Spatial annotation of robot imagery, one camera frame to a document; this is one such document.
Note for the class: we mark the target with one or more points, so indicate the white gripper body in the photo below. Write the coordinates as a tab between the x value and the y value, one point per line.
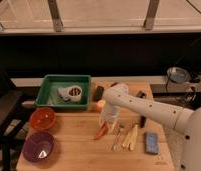
109	115

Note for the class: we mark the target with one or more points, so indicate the red chili pepper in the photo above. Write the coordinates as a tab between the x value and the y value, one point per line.
102	131

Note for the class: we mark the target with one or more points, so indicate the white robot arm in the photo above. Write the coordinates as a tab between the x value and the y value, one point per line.
181	119

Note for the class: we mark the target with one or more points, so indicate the green plastic tray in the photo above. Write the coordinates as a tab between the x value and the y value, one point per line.
48	93

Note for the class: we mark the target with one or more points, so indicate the orange round fruit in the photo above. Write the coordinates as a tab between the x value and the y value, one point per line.
100	104

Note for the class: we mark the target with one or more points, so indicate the silver metal fork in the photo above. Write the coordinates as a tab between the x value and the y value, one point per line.
120	130

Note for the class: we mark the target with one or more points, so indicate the black rectangular block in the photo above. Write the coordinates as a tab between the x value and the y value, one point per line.
98	93

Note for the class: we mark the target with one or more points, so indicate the pale yellow banana peel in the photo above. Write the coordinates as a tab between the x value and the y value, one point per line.
131	138

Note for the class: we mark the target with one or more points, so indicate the small black clip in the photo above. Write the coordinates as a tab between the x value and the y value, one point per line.
141	94

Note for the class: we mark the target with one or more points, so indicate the white cup with brown contents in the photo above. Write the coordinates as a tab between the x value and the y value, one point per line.
71	93

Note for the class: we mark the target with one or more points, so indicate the blue rectangular sponge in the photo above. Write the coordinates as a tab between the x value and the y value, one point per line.
151	141

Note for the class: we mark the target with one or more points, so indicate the orange plastic bowl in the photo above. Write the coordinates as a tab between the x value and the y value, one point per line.
42	118

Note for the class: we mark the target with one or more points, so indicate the silver metal bowl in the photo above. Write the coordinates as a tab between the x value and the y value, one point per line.
178	75

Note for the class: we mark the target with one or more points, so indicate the purple plastic bowl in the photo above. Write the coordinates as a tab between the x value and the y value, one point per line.
38	146

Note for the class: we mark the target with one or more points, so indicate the dark chair at left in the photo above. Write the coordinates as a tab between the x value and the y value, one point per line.
10	104

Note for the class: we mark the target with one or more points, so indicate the black handled knife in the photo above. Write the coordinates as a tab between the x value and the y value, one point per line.
142	122

